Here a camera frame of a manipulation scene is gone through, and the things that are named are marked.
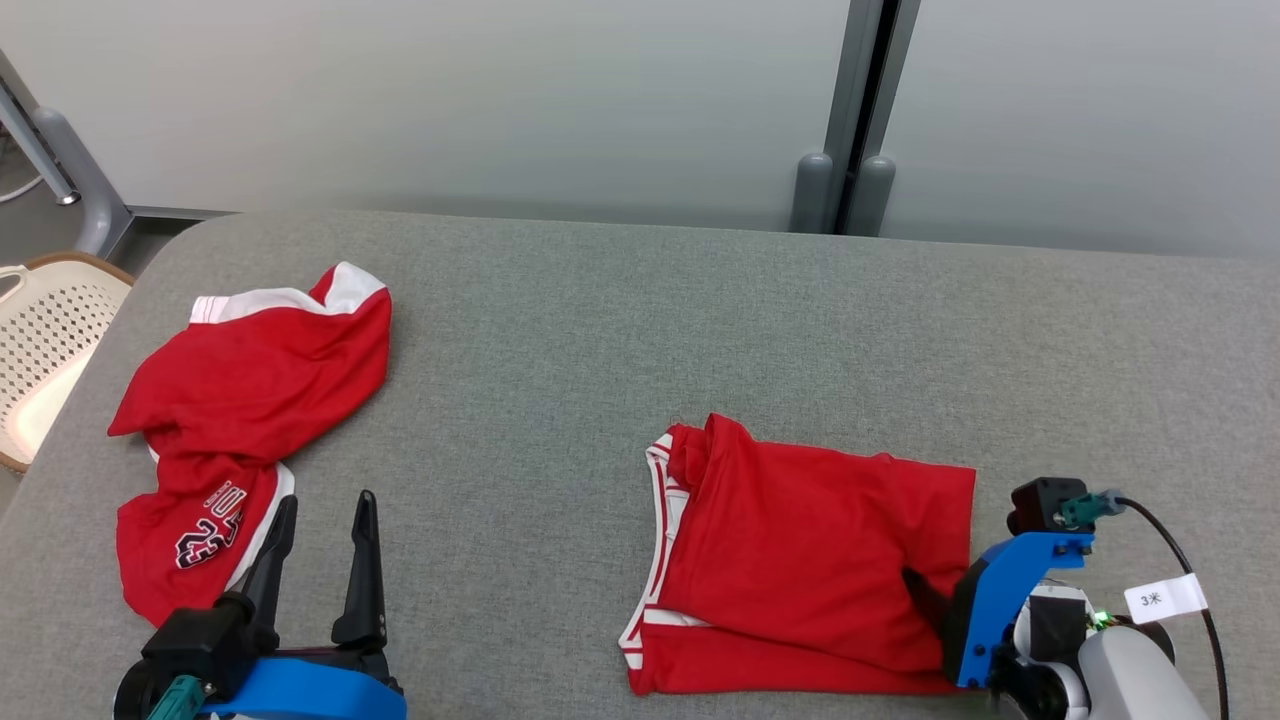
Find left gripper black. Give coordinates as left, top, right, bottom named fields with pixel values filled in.
left=231, top=489, right=403, bottom=693

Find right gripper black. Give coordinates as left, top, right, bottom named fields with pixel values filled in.
left=902, top=567, right=1099, bottom=720

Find red jersey with white sleeves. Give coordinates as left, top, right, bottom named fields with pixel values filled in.
left=618, top=413, right=978, bottom=698

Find red shorts with white trim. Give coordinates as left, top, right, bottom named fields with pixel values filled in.
left=108, top=262, right=393, bottom=629

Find white laundry basket brown rim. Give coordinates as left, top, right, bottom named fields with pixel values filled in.
left=0, top=250, right=136, bottom=474

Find grey metal furniture leg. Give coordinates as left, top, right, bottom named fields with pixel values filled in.
left=0, top=50, right=136, bottom=257

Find left blue camera mount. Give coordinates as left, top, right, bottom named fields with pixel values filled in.
left=198, top=654, right=409, bottom=720

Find right teal cable connector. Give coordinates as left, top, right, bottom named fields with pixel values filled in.
left=1058, top=489, right=1128, bottom=530

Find teal cable connector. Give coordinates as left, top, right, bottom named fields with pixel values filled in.
left=147, top=674, right=208, bottom=720
left=1058, top=489, right=1128, bottom=530

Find left teal cable connector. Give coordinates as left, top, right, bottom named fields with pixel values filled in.
left=147, top=674, right=208, bottom=720

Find right white cable label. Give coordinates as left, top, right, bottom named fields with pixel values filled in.
left=1123, top=573, right=1209, bottom=627

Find right black camera cable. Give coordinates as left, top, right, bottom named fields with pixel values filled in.
left=1113, top=496, right=1231, bottom=720

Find grey partition base rail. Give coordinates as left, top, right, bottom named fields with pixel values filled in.
left=128, top=205, right=239, bottom=223

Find grey rounded post bumper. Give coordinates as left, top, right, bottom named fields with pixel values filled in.
left=790, top=152, right=834, bottom=234
left=848, top=155, right=897, bottom=238

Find grey partition frame post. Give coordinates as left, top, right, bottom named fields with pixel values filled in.
left=822, top=0, right=923, bottom=236

